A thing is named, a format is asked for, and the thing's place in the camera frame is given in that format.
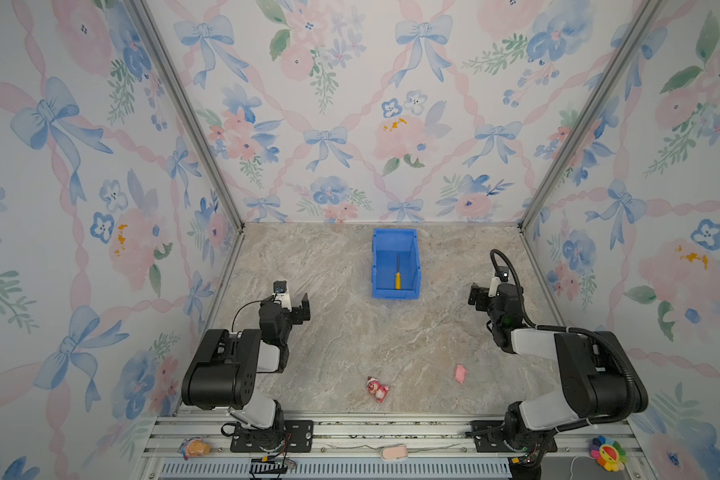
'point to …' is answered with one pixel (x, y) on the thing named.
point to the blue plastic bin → (389, 247)
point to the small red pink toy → (380, 391)
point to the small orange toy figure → (193, 447)
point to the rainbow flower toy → (608, 453)
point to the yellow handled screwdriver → (398, 275)
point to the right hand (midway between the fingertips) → (490, 284)
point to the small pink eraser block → (460, 373)
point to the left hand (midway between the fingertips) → (291, 292)
